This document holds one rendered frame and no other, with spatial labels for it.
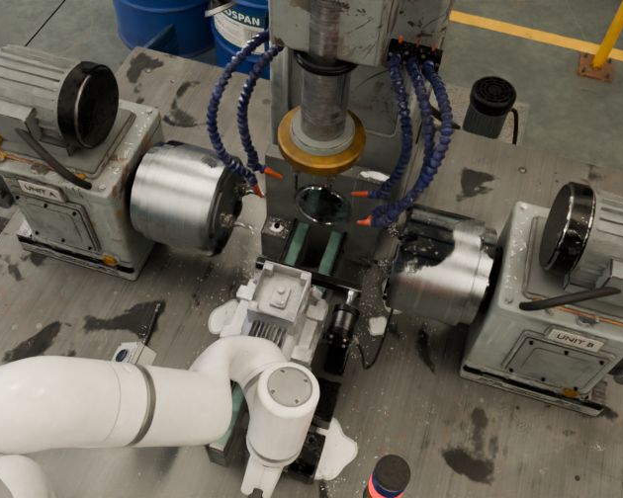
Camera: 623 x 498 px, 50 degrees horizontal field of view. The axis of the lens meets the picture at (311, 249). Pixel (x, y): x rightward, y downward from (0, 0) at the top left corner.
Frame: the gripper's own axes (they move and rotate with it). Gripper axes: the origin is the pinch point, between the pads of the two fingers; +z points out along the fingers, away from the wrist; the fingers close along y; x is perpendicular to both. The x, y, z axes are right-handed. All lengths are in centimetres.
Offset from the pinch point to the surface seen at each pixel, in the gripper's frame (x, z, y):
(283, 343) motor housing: -5.6, 4.0, -30.9
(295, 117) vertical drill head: -18, -28, -62
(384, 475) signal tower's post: 18.6, -5.5, -6.0
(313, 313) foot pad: -1.9, 4.0, -40.6
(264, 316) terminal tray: -10.9, 0.5, -33.1
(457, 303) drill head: 26, -2, -51
